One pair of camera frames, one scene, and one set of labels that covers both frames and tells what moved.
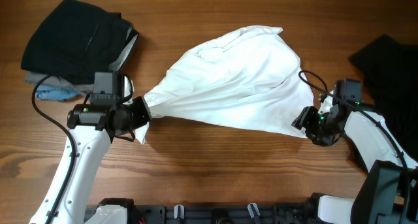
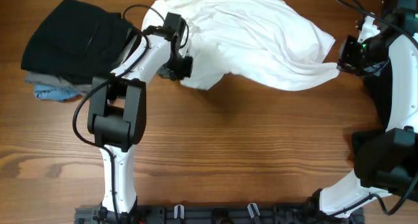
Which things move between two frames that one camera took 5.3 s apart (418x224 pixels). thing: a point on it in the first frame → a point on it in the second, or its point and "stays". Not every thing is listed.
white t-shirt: (249, 76) → (247, 34)
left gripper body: (140, 113) → (177, 66)
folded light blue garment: (57, 93) stays
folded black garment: (75, 42) stays
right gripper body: (317, 124) → (360, 58)
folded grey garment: (46, 79) stays
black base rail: (224, 213) stays
